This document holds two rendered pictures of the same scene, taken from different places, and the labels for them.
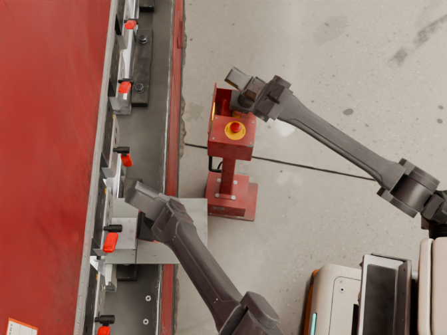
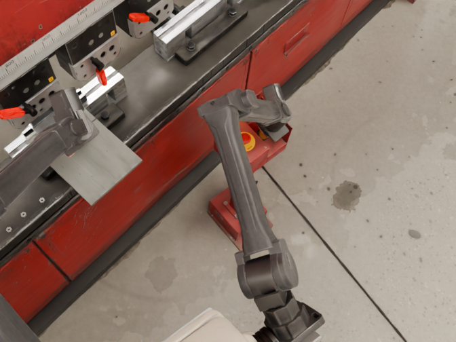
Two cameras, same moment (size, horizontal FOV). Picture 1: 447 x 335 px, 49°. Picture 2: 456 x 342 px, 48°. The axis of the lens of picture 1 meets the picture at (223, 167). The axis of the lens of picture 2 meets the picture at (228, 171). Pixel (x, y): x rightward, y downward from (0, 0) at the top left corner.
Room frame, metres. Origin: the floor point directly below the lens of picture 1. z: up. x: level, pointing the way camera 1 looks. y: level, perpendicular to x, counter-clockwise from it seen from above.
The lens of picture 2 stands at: (0.17, -0.52, 2.26)
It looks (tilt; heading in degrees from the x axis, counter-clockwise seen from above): 65 degrees down; 40
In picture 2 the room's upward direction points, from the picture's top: 8 degrees clockwise
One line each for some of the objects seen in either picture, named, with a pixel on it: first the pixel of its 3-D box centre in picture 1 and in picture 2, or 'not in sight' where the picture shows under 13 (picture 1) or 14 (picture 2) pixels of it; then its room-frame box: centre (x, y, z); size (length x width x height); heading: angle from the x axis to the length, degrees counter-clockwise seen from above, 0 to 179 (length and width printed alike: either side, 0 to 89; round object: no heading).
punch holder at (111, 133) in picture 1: (95, 139); (85, 40); (0.54, 0.32, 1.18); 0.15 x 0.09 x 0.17; 5
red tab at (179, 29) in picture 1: (179, 29); (298, 39); (1.40, 0.24, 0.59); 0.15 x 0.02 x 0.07; 5
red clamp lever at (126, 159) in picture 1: (123, 157); (99, 71); (0.52, 0.26, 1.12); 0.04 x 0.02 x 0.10; 95
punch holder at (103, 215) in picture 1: (86, 217); (22, 86); (0.34, 0.30, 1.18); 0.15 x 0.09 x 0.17; 5
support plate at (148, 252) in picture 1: (157, 230); (84, 151); (0.38, 0.16, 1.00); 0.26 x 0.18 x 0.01; 95
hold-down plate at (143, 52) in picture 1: (142, 66); (212, 33); (0.97, 0.30, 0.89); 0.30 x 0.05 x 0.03; 5
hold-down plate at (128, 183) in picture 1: (130, 227); (81, 140); (0.41, 0.25, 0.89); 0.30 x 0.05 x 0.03; 5
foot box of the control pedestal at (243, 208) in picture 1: (231, 195); (241, 214); (0.86, -0.05, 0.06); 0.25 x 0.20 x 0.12; 87
